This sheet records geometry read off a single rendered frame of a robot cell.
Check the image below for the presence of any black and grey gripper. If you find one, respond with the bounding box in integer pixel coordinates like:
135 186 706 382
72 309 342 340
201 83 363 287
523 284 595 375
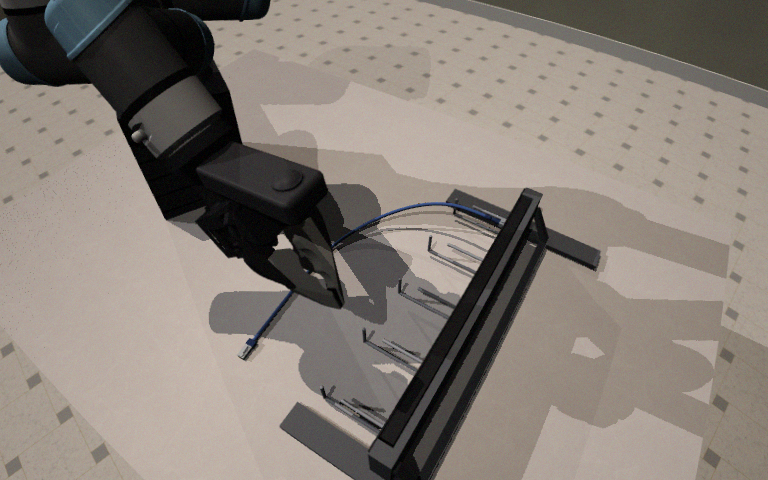
163 116 345 309

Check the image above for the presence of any dark blue network cable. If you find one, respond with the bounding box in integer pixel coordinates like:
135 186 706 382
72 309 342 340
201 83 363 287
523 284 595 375
252 202 492 341

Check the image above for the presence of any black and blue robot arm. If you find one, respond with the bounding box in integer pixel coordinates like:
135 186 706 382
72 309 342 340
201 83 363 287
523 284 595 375
0 0 328 226

